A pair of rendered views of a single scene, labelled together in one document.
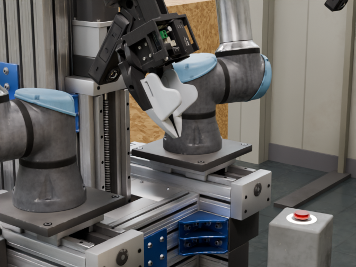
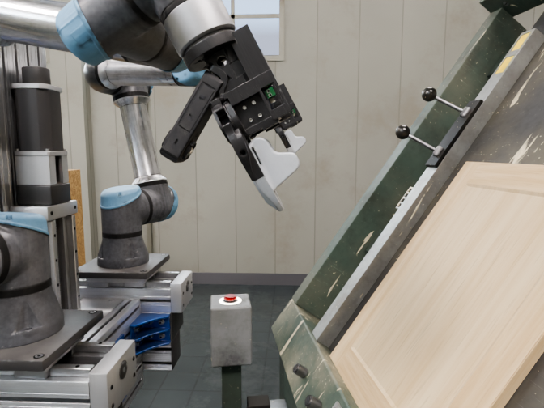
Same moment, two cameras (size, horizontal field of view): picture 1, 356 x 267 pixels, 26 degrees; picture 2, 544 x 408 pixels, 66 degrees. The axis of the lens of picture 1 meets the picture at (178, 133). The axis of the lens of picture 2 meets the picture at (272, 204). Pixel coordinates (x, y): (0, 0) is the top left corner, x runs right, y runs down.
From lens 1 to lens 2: 0.70 m
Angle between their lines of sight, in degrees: 35
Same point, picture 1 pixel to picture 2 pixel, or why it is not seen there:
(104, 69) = (187, 141)
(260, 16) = (87, 189)
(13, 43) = not seen: outside the picture
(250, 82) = (166, 206)
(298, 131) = not seen: hidden behind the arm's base
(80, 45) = (25, 175)
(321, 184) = not seen: hidden behind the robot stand
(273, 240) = (214, 322)
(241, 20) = (153, 159)
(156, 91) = (265, 158)
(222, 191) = (162, 292)
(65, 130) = (43, 250)
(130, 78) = (241, 141)
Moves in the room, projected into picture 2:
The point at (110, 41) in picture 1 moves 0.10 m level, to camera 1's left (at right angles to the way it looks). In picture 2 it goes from (196, 105) to (106, 99)
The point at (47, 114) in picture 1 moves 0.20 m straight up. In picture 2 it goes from (23, 234) to (14, 118)
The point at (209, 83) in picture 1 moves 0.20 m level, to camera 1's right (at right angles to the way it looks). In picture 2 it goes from (138, 207) to (200, 202)
